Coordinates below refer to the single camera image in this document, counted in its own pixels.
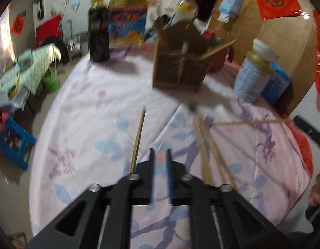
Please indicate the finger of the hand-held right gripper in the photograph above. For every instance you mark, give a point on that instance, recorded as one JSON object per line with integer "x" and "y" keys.
{"x": 311, "y": 132}

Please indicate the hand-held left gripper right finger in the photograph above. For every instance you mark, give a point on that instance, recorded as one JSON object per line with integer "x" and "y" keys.
{"x": 170, "y": 179}

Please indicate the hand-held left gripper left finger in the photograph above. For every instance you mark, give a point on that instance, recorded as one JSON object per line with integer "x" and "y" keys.
{"x": 151, "y": 179}

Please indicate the single wooden chopstick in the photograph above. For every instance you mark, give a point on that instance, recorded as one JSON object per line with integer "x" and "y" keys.
{"x": 219, "y": 48}
{"x": 253, "y": 122}
{"x": 138, "y": 142}

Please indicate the pile of wooden chopsticks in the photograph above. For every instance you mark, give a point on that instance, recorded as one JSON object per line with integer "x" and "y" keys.
{"x": 202, "y": 150}

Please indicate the wooden slatted chopstick holder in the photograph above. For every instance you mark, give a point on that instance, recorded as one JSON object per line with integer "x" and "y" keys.
{"x": 175, "y": 67}

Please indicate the person's right hand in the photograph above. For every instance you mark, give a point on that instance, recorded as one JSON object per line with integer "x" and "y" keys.
{"x": 319, "y": 189}

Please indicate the red plastic bag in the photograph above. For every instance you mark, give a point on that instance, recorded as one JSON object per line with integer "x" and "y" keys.
{"x": 304, "y": 150}

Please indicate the blue cylindrical canister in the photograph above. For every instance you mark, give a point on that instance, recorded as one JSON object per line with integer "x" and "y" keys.
{"x": 278, "y": 83}

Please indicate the pink floral tablecloth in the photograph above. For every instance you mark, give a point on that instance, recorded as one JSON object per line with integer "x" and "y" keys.
{"x": 97, "y": 124}

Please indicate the white tin with gold lid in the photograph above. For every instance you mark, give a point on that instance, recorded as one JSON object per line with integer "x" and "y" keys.
{"x": 249, "y": 80}

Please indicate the round wooden board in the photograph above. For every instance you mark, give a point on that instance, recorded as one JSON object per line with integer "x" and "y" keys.
{"x": 279, "y": 39}

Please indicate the red electric pot with lid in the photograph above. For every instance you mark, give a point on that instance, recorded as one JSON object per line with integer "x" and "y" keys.
{"x": 222, "y": 57}

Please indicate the green plastic bucket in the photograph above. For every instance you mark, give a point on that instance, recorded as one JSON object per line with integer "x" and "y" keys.
{"x": 51, "y": 81}

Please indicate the blue plastic stool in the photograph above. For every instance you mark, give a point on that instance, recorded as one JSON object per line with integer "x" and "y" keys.
{"x": 13, "y": 145}

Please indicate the blue and white tissue pack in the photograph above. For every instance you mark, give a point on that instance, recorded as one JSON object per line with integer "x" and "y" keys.
{"x": 231, "y": 1}

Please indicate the dark soy sauce bottle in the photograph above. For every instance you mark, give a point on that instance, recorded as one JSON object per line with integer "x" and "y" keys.
{"x": 99, "y": 31}

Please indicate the side table with green cloth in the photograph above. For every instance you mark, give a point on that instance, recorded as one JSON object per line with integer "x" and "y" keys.
{"x": 27, "y": 75}

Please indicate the yellow tape measure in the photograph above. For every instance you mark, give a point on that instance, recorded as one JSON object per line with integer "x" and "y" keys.
{"x": 13, "y": 93}

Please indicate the yellow cooking oil jug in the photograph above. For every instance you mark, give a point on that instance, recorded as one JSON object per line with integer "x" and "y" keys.
{"x": 126, "y": 18}

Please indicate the white bottle with red cap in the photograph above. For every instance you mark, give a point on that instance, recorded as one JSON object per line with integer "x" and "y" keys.
{"x": 186, "y": 10}

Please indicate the small mint rice cooker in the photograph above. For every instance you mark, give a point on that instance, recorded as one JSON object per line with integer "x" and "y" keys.
{"x": 25, "y": 60}

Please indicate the red hanging garment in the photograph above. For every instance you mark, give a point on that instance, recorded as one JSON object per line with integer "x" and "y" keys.
{"x": 48, "y": 29}

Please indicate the small red door poster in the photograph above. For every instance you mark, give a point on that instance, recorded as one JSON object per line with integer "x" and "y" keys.
{"x": 17, "y": 24}

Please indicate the pink floral curtain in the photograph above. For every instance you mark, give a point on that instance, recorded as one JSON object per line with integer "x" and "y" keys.
{"x": 3, "y": 36}

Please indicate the black racket bag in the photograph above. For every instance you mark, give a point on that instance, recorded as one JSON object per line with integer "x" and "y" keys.
{"x": 40, "y": 5}

